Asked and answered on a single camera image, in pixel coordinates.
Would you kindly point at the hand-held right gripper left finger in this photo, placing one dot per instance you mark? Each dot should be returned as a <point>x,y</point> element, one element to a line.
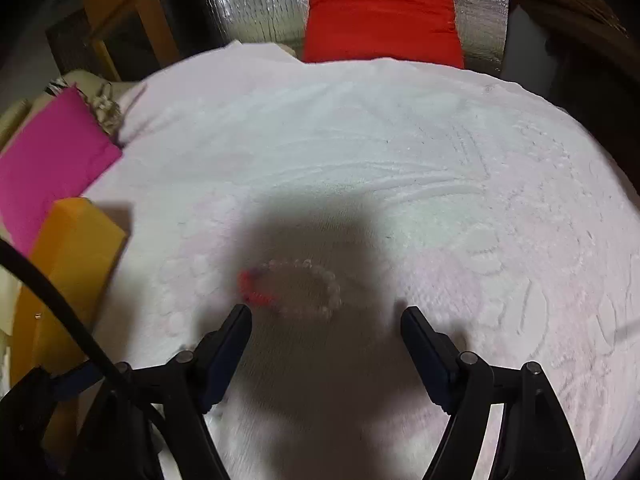
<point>227,355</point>

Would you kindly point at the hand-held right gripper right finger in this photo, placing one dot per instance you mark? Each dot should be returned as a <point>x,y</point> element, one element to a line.
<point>425,355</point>

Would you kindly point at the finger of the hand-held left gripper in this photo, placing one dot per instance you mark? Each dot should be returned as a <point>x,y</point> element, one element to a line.
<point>75,379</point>

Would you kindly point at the yellow cardboard box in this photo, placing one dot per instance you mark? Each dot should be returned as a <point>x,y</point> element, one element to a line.
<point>70,260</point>

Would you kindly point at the white terry towel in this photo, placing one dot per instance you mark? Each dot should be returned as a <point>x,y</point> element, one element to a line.
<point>350,135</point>

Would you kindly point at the red cushion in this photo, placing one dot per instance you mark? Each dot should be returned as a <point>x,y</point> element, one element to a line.
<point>380,15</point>

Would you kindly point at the wooden stool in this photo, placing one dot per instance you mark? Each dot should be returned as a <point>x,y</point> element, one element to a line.
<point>150,15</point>

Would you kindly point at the silver foil insulation sheet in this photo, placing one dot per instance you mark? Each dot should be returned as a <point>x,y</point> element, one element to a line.
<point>250,0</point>

